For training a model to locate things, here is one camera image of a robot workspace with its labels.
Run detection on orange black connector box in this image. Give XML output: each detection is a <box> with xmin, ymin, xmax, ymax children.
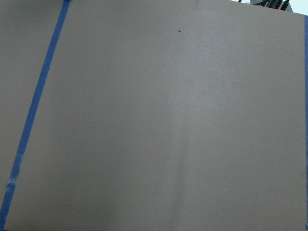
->
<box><xmin>250</xmin><ymin>0</ymin><xmax>293</xmax><ymax>12</ymax></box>

